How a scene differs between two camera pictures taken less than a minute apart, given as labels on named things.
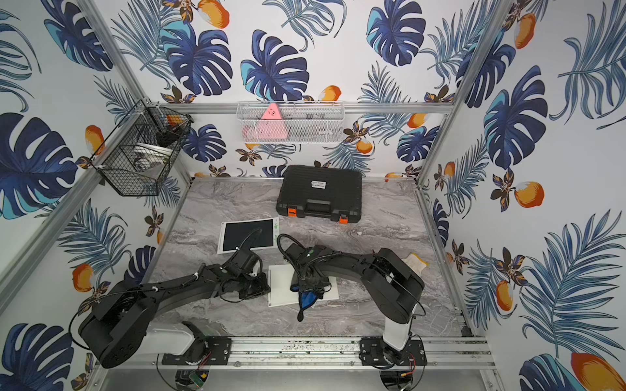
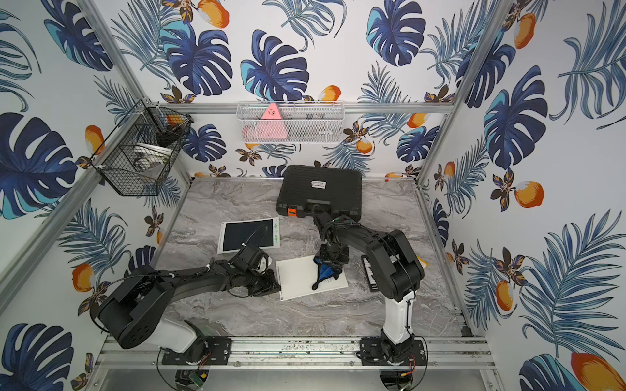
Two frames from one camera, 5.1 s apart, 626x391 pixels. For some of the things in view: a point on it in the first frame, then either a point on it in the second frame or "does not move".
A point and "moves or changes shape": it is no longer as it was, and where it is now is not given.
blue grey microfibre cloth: (306, 300) moves or changes shape
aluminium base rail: (453, 353) does not move
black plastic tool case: (321, 192) does not move
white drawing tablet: (256, 234) does not move
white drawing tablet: (280, 279) moves or changes shape
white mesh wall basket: (301, 122) does not move
